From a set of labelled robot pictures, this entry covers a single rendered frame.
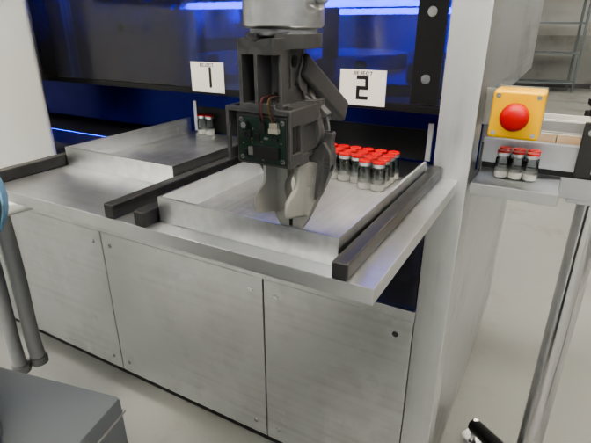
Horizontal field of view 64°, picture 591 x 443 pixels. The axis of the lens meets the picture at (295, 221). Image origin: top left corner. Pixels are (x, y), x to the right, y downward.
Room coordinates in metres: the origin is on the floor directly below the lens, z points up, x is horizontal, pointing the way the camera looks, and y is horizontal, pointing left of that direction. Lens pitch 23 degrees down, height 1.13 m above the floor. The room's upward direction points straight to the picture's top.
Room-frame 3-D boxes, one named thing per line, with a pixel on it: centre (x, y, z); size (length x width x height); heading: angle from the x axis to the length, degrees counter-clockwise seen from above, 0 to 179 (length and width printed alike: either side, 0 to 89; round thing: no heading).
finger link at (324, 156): (0.48, -0.02, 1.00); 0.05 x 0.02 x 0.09; 61
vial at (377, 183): (0.70, -0.13, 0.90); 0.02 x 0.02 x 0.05
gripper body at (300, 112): (0.47, 0.01, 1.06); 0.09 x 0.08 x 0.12; 151
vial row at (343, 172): (0.76, -0.07, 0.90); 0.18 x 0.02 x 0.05; 61
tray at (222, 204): (0.66, -0.02, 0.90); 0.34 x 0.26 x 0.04; 150
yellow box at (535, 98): (0.74, -0.35, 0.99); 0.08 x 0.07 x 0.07; 151
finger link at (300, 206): (0.46, 0.00, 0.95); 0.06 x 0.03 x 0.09; 151
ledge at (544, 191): (0.77, -0.38, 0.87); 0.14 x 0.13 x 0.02; 151
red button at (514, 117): (0.71, -0.33, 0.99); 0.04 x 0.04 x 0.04; 61
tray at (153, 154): (0.93, 0.22, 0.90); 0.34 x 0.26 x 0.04; 151
